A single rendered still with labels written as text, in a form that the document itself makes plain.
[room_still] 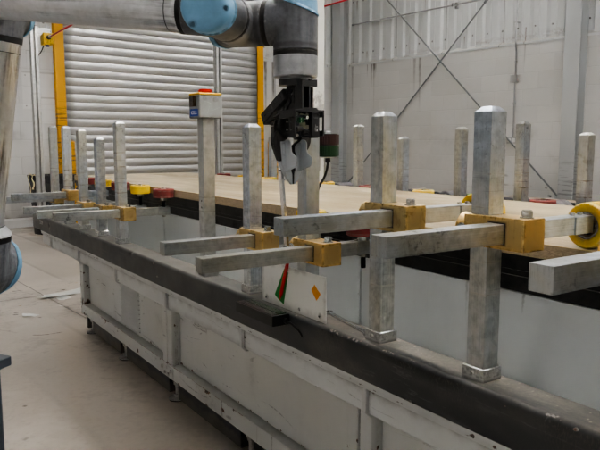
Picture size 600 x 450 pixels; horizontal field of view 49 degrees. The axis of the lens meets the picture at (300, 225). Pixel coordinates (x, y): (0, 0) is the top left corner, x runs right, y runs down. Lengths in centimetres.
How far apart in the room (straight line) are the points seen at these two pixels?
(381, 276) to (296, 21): 52
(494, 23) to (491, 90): 92
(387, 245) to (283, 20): 61
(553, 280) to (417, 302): 83
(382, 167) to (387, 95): 989
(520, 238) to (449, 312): 46
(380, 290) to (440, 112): 915
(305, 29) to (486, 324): 66
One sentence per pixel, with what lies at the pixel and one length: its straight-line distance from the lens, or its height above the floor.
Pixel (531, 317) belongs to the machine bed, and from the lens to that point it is 131.
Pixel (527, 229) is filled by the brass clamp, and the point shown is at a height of 96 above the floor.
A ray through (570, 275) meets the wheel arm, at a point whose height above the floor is 95.
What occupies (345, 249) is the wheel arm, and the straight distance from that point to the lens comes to 147.
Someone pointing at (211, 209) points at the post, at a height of 89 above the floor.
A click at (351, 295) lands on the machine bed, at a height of 70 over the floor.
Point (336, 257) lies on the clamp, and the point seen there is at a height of 84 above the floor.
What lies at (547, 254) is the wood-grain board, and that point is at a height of 88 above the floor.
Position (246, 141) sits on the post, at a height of 109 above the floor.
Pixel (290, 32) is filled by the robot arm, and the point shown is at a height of 130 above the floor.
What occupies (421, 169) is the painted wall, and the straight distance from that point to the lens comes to 1058.
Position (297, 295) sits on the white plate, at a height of 74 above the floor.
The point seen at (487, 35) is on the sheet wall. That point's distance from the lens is 1003.
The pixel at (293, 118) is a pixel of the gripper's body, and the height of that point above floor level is 113.
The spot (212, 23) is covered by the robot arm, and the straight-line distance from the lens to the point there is 123.
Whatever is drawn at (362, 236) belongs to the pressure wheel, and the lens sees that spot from 147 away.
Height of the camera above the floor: 108
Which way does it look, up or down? 7 degrees down
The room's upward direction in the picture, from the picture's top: straight up
